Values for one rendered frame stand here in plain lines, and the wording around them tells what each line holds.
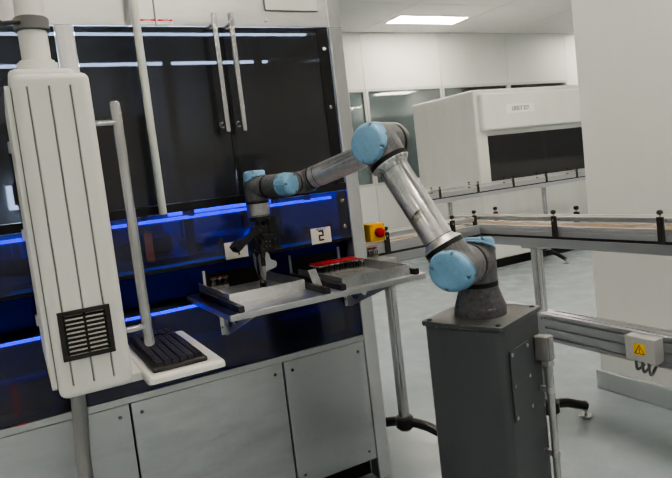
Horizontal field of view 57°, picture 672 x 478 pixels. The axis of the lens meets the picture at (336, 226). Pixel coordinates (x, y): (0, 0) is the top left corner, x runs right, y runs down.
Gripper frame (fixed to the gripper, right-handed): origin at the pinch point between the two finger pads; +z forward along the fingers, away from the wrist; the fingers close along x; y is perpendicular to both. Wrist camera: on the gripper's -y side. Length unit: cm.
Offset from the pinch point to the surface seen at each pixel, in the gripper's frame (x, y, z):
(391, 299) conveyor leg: 30, 70, 26
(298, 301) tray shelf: -24.9, 1.7, 5.7
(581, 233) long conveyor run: -30, 121, 2
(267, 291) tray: -11.0, -2.4, 3.4
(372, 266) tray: 1.1, 44.6, 4.5
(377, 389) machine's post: 15, 49, 57
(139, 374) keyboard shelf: -31, -48, 14
